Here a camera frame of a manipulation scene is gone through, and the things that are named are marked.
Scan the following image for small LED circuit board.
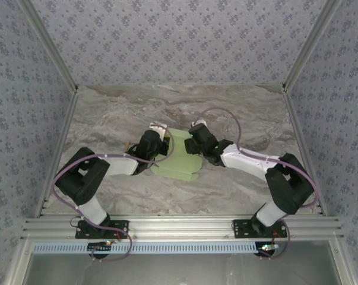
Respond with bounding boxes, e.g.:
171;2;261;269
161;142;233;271
88;240;113;252
257;243;279;254

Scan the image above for light green paper box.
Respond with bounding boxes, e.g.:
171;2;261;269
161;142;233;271
150;127;203;182

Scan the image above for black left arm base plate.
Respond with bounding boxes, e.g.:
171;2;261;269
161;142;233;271
75;219;129;240

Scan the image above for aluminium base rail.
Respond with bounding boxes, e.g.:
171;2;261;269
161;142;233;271
21;215;344;241

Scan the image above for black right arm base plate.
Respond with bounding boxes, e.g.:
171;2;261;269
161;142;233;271
232;218;288;239

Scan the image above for aluminium side rail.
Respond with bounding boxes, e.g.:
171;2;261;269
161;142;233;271
282;87;328;216
34;88;78;219

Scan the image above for light blue slotted cable duct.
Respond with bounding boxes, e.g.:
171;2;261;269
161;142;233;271
32;242;327;255

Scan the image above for aluminium corner post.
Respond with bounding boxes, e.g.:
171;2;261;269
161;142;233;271
281;0;343;93
18;0;79;93

